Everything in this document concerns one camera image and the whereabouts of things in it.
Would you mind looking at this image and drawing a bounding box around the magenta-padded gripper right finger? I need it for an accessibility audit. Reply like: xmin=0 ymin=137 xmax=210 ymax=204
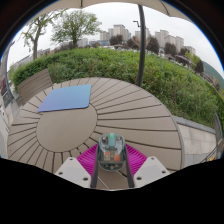
xmin=123 ymin=143 xmax=171 ymax=189

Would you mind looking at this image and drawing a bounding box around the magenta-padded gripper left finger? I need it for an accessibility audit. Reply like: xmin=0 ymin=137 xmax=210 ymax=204
xmin=54 ymin=143 xmax=101 ymax=189

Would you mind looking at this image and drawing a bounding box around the transparent green computer mouse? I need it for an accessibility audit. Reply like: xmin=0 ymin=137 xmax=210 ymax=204
xmin=97 ymin=132 xmax=128 ymax=173

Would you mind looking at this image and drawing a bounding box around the blue rectangular mouse pad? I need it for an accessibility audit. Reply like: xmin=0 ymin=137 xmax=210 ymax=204
xmin=37 ymin=84 xmax=93 ymax=114

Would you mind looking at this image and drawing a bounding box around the grey slatted outdoor chair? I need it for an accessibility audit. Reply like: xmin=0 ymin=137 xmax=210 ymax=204
xmin=15 ymin=68 xmax=54 ymax=106

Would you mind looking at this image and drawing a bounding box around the green hedge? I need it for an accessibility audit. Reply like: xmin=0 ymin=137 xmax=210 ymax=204
xmin=8 ymin=47 xmax=224 ymax=129

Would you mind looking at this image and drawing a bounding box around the beige parasol with dark pole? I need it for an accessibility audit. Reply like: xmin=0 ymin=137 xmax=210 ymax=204
xmin=54 ymin=0 xmax=192 ymax=88

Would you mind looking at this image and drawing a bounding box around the group of apartment buildings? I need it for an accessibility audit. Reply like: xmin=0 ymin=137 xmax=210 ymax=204
xmin=99 ymin=23 xmax=198 ymax=57

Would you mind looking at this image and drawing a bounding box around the round leafy green tree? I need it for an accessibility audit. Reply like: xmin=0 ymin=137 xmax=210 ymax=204
xmin=51 ymin=9 xmax=103 ymax=48

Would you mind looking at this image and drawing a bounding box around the thin-trunked sparse tree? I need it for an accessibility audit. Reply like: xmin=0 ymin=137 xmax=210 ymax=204
xmin=21 ymin=12 xmax=62 ymax=61

